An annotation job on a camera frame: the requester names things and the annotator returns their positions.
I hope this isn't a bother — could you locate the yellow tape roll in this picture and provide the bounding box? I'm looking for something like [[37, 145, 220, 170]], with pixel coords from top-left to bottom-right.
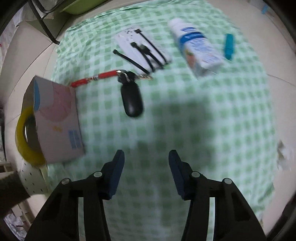
[[15, 106, 46, 167]]

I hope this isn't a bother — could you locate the light green slipper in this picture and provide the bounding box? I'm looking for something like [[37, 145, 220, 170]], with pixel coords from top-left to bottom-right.
[[18, 160, 48, 196]]

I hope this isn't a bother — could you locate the dark sock foot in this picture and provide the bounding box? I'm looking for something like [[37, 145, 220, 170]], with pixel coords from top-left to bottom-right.
[[0, 171, 30, 218]]

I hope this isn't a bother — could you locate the crumpled white paper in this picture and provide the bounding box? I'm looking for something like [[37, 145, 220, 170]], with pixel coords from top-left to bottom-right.
[[276, 140, 295, 171]]

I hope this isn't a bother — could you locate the cardboard box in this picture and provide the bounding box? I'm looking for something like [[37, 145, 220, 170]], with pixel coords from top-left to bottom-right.
[[21, 76, 85, 164]]

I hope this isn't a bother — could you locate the black key fob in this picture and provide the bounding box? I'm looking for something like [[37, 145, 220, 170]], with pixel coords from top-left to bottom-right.
[[116, 70, 144, 118]]

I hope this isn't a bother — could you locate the white blue bottle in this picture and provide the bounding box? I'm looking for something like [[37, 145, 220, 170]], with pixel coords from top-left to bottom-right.
[[168, 18, 223, 77]]

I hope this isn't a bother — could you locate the green checkered cloth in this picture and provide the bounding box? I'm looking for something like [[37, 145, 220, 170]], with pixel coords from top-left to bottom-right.
[[48, 1, 277, 240]]

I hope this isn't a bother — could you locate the green plastic basin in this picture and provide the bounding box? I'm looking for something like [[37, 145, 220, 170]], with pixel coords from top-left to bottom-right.
[[61, 0, 107, 15]]

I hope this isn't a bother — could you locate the red lanyard strap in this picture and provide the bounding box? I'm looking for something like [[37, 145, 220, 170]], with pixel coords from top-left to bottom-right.
[[70, 69, 121, 88]]

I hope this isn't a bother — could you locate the black cable tie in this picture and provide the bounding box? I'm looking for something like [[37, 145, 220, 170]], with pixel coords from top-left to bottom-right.
[[112, 49, 149, 74]]

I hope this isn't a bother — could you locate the black metal chair frame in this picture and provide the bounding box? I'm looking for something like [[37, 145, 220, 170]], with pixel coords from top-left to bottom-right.
[[28, 1, 60, 45]]

